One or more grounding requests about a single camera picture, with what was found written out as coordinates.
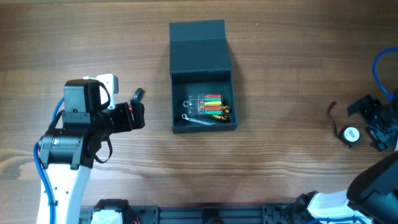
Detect round black white buzzer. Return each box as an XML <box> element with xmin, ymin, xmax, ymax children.
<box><xmin>326</xmin><ymin>101</ymin><xmax>361</xmax><ymax>148</ymax></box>

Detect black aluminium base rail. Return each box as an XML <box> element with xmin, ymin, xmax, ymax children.
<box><xmin>78</xmin><ymin>202</ymin><xmax>313</xmax><ymax>224</ymax></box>

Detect red black handled screwdriver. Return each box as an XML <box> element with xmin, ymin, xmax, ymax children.
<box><xmin>132</xmin><ymin>88</ymin><xmax>144</xmax><ymax>101</ymax></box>

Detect left blue cable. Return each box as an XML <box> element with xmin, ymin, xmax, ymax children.
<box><xmin>33</xmin><ymin>95</ymin><xmax>65</xmax><ymax>224</ymax></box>

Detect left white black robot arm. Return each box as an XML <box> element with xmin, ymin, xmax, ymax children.
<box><xmin>34</xmin><ymin>79</ymin><xmax>145</xmax><ymax>223</ymax></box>

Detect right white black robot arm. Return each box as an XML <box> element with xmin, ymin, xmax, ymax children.
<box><xmin>294</xmin><ymin>93</ymin><xmax>397</xmax><ymax>223</ymax></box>

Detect clear case coloured screwdrivers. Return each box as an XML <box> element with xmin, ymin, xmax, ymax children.
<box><xmin>182</xmin><ymin>93</ymin><xmax>223</xmax><ymax>115</ymax></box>

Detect silver metal wrench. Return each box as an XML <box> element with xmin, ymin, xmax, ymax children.
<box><xmin>182</xmin><ymin>114</ymin><xmax>216</xmax><ymax>126</ymax></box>

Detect orange black needle-nose pliers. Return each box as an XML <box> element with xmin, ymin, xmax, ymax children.
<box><xmin>212</xmin><ymin>105</ymin><xmax>231</xmax><ymax>123</ymax></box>

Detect dark green open box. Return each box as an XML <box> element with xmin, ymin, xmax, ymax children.
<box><xmin>169</xmin><ymin>20</ymin><xmax>238</xmax><ymax>134</ymax></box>

